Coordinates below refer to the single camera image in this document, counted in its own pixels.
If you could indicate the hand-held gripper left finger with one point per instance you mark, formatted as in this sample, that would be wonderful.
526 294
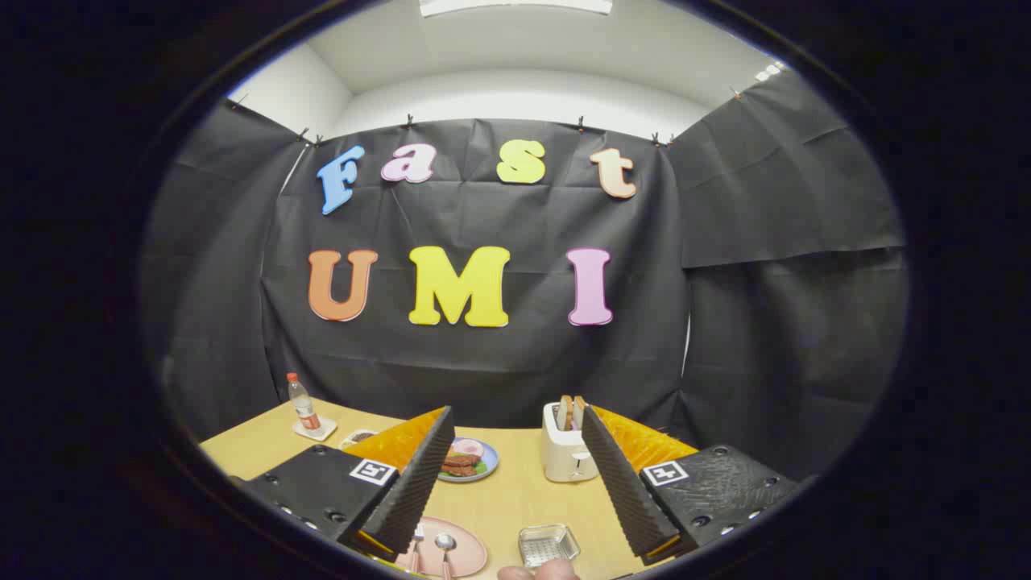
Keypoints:
419 483

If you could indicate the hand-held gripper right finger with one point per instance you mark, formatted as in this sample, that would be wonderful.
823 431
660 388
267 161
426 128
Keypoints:
624 483

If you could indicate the brown sausage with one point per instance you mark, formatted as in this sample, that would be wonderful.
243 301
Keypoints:
463 461
457 471

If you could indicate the pink ham slice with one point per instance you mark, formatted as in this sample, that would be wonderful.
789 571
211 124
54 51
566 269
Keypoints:
469 447

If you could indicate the white toaster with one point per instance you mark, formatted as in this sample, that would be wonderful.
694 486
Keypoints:
564 459

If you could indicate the blue plate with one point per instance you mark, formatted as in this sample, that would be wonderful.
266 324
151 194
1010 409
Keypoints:
489 461

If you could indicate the white divided condiment tray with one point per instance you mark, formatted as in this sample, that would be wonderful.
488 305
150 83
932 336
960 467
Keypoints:
354 439

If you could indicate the pink plate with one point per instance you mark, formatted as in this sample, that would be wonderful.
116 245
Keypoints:
469 554

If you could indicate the toast slice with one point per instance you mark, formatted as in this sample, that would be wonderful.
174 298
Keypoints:
578 407
566 411

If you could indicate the perforated steel basket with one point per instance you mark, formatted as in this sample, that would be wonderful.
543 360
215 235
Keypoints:
548 546

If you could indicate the small white coaster dish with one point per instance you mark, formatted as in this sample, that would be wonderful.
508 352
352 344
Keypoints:
326 431

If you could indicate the clear bottle with red label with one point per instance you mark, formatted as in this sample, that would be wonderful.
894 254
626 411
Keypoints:
304 407

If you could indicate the row of cloth clips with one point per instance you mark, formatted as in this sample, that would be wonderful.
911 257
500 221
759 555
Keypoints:
580 123

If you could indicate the ceiling light panel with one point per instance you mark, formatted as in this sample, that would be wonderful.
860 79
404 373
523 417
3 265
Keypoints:
515 6
769 71

